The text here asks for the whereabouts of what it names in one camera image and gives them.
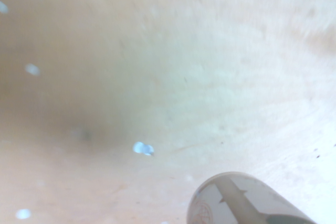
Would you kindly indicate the seasoning jar with copper lid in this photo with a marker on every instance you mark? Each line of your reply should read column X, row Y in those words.
column 236, row 203

